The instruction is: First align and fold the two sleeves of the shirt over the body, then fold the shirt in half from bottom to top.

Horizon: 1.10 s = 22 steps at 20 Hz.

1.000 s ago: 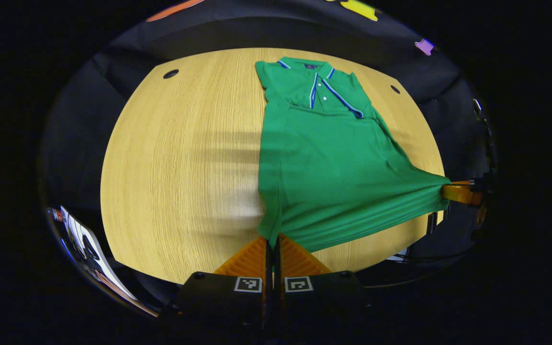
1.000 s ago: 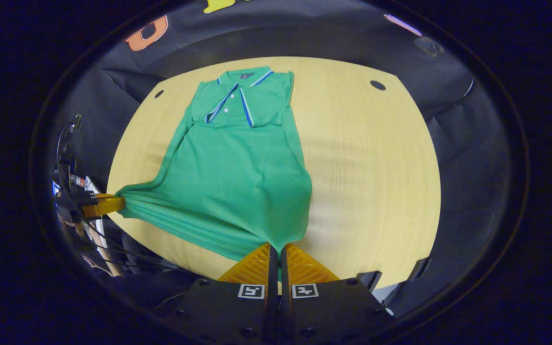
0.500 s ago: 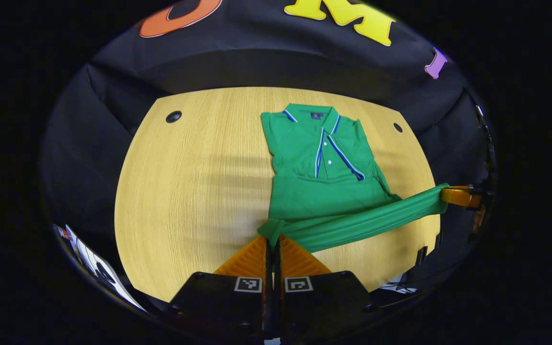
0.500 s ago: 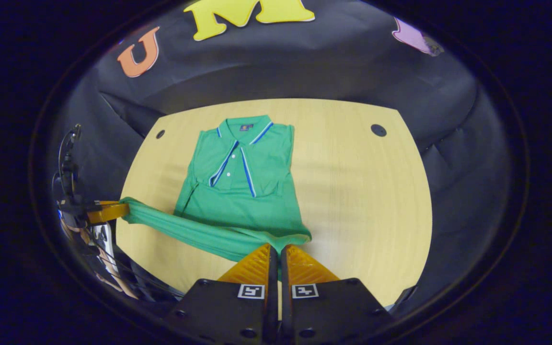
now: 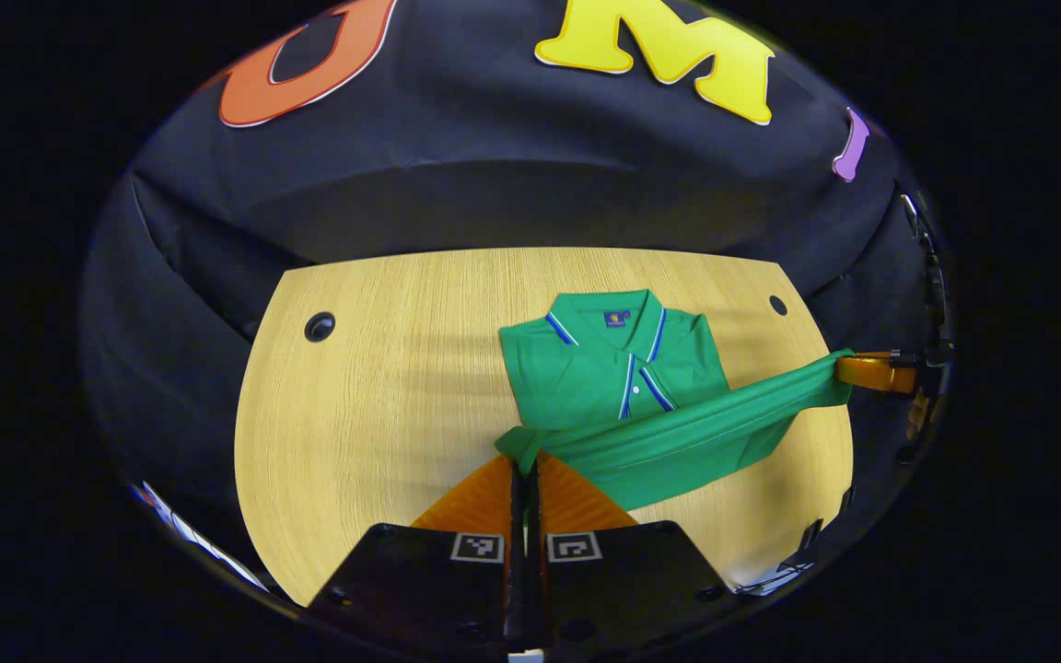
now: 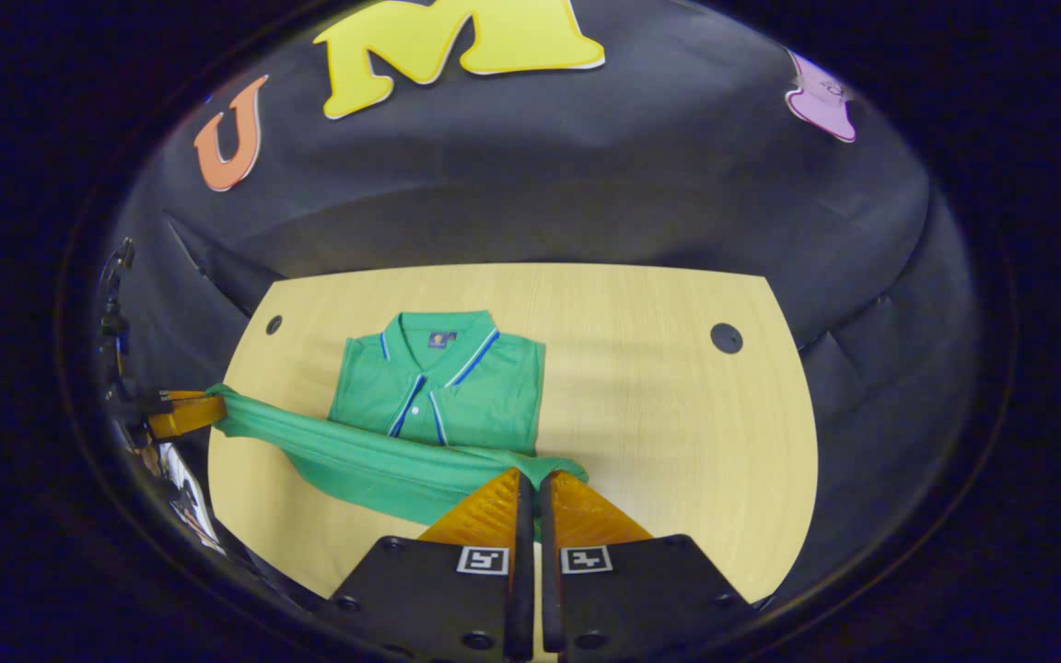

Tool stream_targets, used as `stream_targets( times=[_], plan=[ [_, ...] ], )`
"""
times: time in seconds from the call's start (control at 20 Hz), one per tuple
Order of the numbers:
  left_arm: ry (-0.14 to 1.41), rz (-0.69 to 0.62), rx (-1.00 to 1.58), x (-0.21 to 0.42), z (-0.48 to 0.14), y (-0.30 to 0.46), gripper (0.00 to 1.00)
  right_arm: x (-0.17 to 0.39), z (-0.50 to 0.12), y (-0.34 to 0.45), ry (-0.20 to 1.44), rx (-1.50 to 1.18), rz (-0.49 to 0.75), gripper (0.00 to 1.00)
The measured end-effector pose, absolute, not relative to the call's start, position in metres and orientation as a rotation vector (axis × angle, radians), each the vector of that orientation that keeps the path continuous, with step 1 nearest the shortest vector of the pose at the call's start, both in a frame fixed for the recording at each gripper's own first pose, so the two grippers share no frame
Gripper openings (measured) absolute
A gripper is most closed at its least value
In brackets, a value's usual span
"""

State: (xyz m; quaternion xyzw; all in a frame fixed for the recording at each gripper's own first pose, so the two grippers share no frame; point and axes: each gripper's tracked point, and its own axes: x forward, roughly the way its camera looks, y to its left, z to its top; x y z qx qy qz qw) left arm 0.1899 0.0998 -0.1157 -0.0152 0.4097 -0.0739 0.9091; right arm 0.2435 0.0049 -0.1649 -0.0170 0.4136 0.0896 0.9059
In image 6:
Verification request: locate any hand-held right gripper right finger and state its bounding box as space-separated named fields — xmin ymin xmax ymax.
xmin=538 ymin=470 xmax=757 ymax=663

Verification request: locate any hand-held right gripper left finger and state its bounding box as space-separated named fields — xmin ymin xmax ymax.
xmin=317 ymin=467 xmax=536 ymax=663

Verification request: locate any green T-shirt with striped collar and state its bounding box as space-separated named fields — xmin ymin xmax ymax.
xmin=206 ymin=310 xmax=589 ymax=540

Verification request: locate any white and red object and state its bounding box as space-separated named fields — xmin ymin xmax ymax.
xmin=160 ymin=440 xmax=227 ymax=556

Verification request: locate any black backdrop cloth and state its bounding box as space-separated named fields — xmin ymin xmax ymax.
xmin=98 ymin=0 xmax=987 ymax=599

